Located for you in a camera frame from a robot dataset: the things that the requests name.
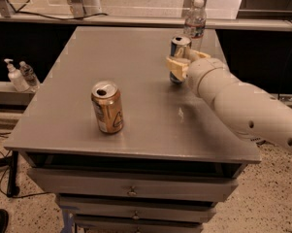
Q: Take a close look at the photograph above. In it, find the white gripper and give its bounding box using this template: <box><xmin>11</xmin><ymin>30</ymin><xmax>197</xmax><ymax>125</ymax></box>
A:
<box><xmin>166</xmin><ymin>50</ymin><xmax>229</xmax><ymax>96</ymax></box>

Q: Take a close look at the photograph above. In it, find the blue silver redbull can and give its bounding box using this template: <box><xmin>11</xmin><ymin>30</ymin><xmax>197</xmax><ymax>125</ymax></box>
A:
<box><xmin>170</xmin><ymin>35</ymin><xmax>191</xmax><ymax>84</ymax></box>

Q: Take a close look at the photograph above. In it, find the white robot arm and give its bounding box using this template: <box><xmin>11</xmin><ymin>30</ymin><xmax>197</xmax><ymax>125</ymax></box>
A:
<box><xmin>166</xmin><ymin>51</ymin><xmax>292</xmax><ymax>153</ymax></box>

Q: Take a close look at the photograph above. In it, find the clear plastic water bottle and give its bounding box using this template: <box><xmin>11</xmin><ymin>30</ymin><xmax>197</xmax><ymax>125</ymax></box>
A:
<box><xmin>183</xmin><ymin>0</ymin><xmax>207</xmax><ymax>50</ymax></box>

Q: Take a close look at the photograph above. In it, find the gold soda can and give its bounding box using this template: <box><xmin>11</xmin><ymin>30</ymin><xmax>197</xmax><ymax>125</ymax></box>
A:
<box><xmin>91</xmin><ymin>81</ymin><xmax>123</xmax><ymax>134</ymax></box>

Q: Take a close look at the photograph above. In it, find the small clear bottle on shelf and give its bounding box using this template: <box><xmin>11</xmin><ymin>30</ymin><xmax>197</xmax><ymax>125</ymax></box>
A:
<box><xmin>19</xmin><ymin>61</ymin><xmax>40</xmax><ymax>89</ymax></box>

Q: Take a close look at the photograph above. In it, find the white pump sanitizer bottle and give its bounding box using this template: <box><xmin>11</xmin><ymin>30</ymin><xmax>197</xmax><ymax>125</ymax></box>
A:
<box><xmin>4</xmin><ymin>58</ymin><xmax>29</xmax><ymax>92</ymax></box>

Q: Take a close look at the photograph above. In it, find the grey drawer cabinet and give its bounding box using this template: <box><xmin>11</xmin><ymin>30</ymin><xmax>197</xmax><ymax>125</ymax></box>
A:
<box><xmin>3</xmin><ymin>25</ymin><xmax>262</xmax><ymax>233</ymax></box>

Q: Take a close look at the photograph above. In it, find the top grey drawer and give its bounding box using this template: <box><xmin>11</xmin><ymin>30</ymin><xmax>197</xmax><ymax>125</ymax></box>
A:
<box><xmin>28</xmin><ymin>168</ymin><xmax>238</xmax><ymax>202</ymax></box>

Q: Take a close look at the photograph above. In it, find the grey drawer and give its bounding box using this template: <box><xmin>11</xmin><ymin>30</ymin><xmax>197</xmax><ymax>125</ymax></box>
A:
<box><xmin>75</xmin><ymin>215</ymin><xmax>203</xmax><ymax>233</ymax></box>
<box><xmin>56</xmin><ymin>196</ymin><xmax>216</xmax><ymax>223</ymax></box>
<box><xmin>28</xmin><ymin>168</ymin><xmax>238</xmax><ymax>202</ymax></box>

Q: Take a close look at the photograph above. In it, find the middle grey drawer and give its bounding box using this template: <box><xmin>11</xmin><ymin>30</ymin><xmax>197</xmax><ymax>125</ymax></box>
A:
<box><xmin>56</xmin><ymin>196</ymin><xmax>216</xmax><ymax>223</ymax></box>

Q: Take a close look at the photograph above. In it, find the bottom grey drawer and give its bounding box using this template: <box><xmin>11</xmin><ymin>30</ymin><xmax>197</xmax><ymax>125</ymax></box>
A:
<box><xmin>75</xmin><ymin>215</ymin><xmax>203</xmax><ymax>233</ymax></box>

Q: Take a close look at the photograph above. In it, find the black table leg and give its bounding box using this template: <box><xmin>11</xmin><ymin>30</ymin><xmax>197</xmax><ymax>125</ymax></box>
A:
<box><xmin>7</xmin><ymin>151</ymin><xmax>19</xmax><ymax>197</ymax></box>

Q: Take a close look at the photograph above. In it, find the grey metal rail shelf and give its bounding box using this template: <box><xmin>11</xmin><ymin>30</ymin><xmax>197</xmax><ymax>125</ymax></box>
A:
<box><xmin>0</xmin><ymin>12</ymin><xmax>292</xmax><ymax>32</ymax></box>

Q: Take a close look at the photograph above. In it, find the black cable on rail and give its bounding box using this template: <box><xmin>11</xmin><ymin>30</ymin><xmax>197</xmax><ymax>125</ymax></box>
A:
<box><xmin>0</xmin><ymin>0</ymin><xmax>110</xmax><ymax>20</ymax></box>

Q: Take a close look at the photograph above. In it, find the black floor cable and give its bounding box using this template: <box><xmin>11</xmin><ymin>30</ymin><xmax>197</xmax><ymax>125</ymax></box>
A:
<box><xmin>0</xmin><ymin>126</ymin><xmax>52</xmax><ymax>200</ymax></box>

